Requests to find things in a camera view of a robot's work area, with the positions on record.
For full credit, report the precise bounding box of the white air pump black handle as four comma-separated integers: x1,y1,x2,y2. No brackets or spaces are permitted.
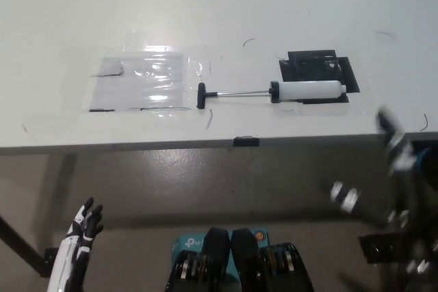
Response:
196,80,348,111

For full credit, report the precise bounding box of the black table foot plate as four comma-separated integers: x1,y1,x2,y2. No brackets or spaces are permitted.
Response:
358,233,411,265
39,247,60,278

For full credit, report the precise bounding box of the black teal right robot hand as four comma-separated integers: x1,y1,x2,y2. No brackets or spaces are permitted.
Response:
328,106,438,228

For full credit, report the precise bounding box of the black tape patch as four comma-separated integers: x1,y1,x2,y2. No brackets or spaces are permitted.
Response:
279,49,361,105

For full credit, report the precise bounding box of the black table leg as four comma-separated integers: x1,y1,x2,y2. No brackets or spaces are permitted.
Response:
0,213,47,274

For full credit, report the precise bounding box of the teal tp-link box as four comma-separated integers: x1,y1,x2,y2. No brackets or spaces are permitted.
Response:
170,227,271,278

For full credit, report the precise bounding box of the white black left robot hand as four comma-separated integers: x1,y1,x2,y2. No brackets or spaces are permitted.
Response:
47,197,105,292

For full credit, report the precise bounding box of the clear plastic sheet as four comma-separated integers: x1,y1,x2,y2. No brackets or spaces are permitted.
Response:
81,53,192,112

